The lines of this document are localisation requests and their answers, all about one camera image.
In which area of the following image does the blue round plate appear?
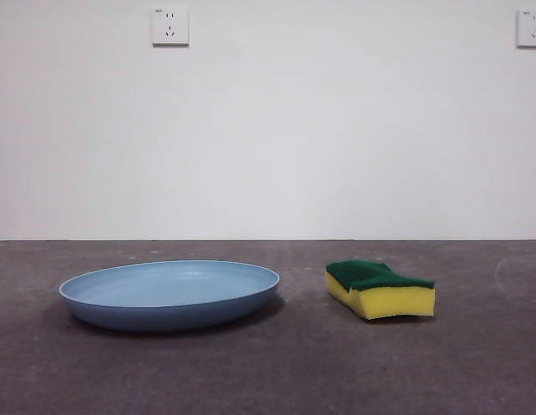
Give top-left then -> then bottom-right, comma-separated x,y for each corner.
58,259 -> 281,333

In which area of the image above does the yellow sponge with green pad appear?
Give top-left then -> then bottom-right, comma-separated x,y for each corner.
325,258 -> 437,322

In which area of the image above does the white wall socket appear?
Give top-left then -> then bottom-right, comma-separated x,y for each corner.
516,8 -> 536,48
151,6 -> 190,48

